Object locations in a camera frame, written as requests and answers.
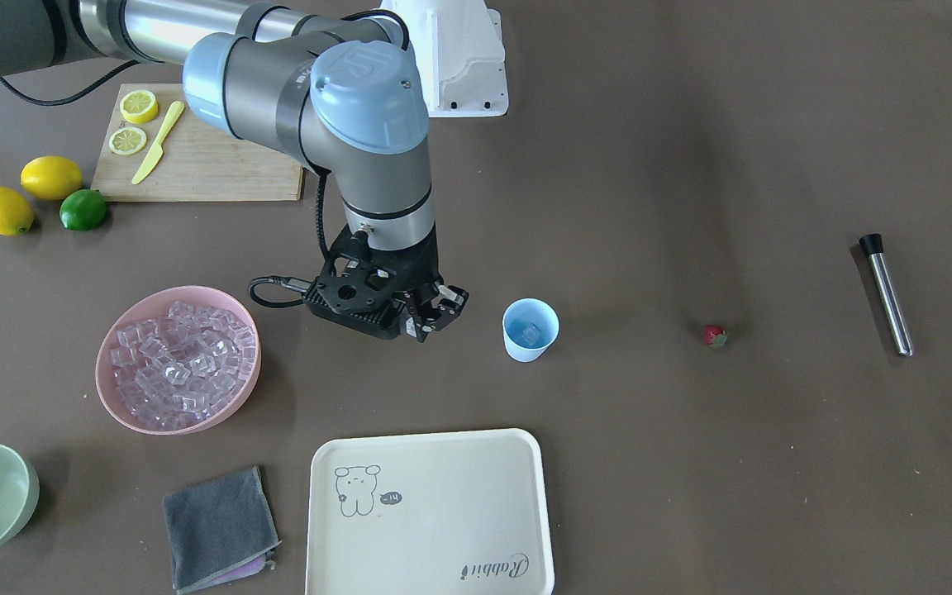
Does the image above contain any upper lemon slice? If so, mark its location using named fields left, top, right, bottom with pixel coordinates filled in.
left=118, top=89, right=159, bottom=124

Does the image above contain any green lime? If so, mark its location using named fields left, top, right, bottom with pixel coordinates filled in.
left=58, top=189, right=108, bottom=232

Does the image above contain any yellow plastic knife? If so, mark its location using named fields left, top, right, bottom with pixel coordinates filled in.
left=130, top=101, right=186, bottom=185

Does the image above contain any wooden cutting board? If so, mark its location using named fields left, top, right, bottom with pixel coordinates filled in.
left=89, top=107, right=306, bottom=202

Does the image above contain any lemon slice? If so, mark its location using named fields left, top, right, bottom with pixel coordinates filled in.
left=107, top=126, right=148, bottom=157
left=118, top=89, right=159, bottom=124

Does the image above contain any light blue cup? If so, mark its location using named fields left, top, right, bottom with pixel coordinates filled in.
left=502, top=297, right=559, bottom=363

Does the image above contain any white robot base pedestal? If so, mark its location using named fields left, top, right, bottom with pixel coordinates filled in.
left=380, top=1, right=509, bottom=118

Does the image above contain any whole lemon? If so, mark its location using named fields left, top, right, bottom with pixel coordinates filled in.
left=21, top=155, right=83, bottom=201
left=0, top=186, right=35, bottom=236

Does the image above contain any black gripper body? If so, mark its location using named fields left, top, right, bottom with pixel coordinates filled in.
left=303, top=229, right=443, bottom=340

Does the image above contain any clear ice cubes pile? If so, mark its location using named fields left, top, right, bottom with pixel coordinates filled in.
left=110, top=299, right=257, bottom=432

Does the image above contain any grey folded cloth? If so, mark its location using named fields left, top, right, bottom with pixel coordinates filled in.
left=162, top=464, right=281, bottom=594

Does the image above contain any ice cube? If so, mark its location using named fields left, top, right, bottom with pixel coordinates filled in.
left=515, top=323, right=543, bottom=348

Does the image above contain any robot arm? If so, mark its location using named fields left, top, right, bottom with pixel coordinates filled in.
left=0, top=1, right=469, bottom=341

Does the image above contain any red strawberry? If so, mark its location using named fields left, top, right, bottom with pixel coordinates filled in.
left=702, top=325, right=729, bottom=348

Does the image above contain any steel muddler black tip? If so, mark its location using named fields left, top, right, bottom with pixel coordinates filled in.
left=859, top=233, right=915, bottom=357

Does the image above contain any cream rabbit tray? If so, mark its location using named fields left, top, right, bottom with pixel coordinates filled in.
left=305, top=428, right=555, bottom=594

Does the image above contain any lower lemon slice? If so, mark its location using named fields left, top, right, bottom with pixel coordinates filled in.
left=107, top=126, right=148, bottom=157

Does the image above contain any pink bowl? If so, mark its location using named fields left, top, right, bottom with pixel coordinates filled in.
left=95, top=286, right=263, bottom=436

